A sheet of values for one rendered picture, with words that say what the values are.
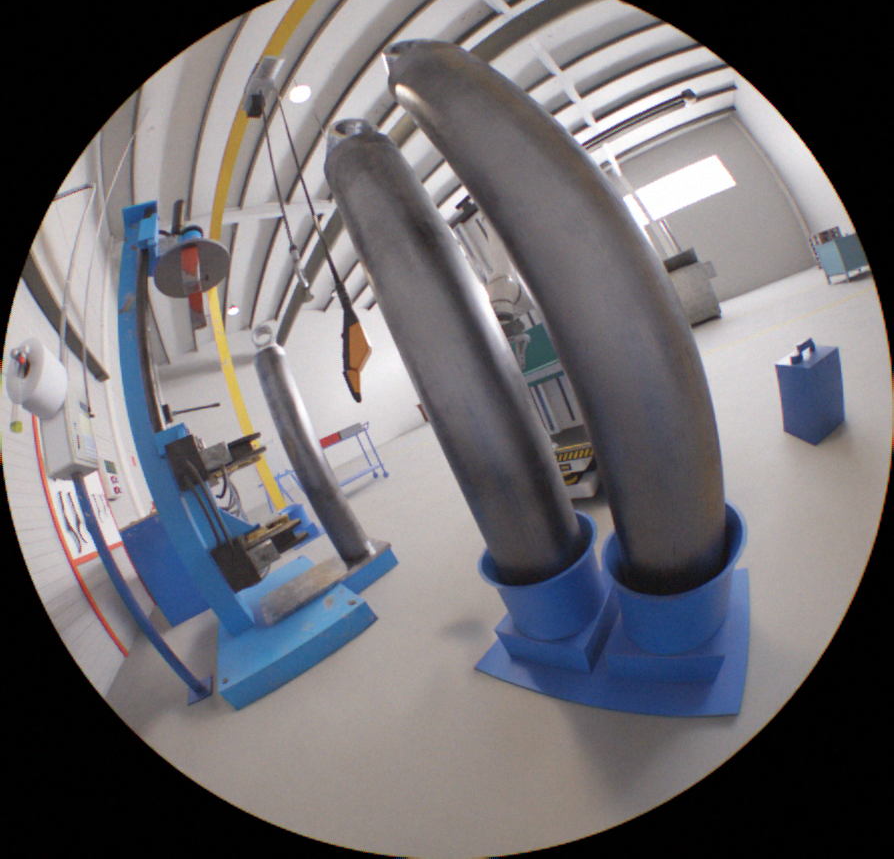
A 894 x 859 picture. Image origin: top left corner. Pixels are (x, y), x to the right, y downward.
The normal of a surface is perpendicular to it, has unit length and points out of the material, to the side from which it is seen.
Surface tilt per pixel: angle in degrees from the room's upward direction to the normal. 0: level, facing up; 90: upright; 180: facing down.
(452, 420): 90
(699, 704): 0
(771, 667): 0
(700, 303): 90
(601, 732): 0
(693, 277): 90
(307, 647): 90
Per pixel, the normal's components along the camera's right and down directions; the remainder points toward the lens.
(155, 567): 0.65, -0.26
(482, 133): -0.62, 0.31
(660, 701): -0.41, -0.91
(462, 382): -0.19, 0.14
